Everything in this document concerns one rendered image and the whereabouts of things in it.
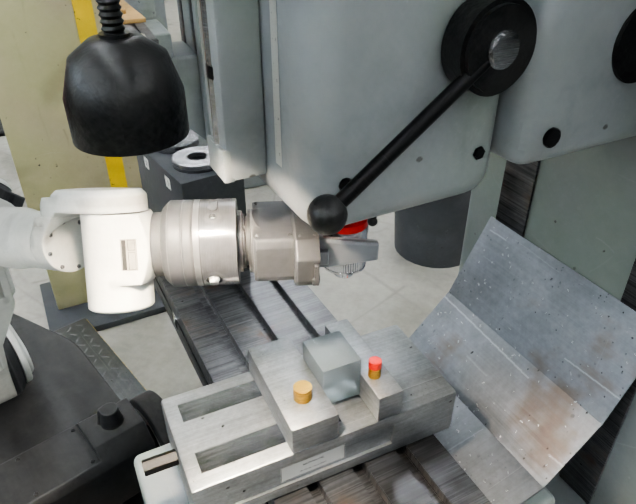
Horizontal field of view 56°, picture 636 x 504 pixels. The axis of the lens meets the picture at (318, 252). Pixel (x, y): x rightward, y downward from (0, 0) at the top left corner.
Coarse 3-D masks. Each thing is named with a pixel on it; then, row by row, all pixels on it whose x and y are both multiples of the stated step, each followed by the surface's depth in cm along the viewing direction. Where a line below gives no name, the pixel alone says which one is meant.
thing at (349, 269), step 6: (366, 228) 61; (336, 234) 60; (342, 234) 59; (348, 234) 59; (354, 234) 60; (360, 234) 60; (366, 234) 61; (348, 264) 61; (354, 264) 62; (360, 264) 62; (330, 270) 63; (336, 270) 62; (342, 270) 62; (348, 270) 62; (354, 270) 62; (360, 270) 63
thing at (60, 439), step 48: (48, 336) 150; (48, 384) 136; (96, 384) 136; (0, 432) 125; (48, 432) 125; (96, 432) 120; (144, 432) 122; (0, 480) 113; (48, 480) 113; (96, 480) 116
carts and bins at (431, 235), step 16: (416, 208) 260; (432, 208) 256; (448, 208) 254; (464, 208) 256; (400, 224) 274; (416, 224) 265; (432, 224) 261; (448, 224) 259; (464, 224) 261; (400, 240) 278; (416, 240) 269; (432, 240) 266; (448, 240) 265; (416, 256) 274; (432, 256) 271; (448, 256) 270
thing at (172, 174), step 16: (176, 144) 111; (192, 144) 112; (144, 160) 113; (160, 160) 108; (176, 160) 105; (192, 160) 105; (208, 160) 105; (144, 176) 117; (160, 176) 108; (176, 176) 103; (192, 176) 103; (208, 176) 103; (160, 192) 111; (176, 192) 104; (192, 192) 102; (208, 192) 104; (224, 192) 106; (240, 192) 108; (160, 208) 115; (240, 208) 110
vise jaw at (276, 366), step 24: (264, 360) 76; (288, 360) 76; (264, 384) 73; (288, 384) 73; (312, 384) 73; (288, 408) 69; (312, 408) 69; (288, 432) 68; (312, 432) 68; (336, 432) 70
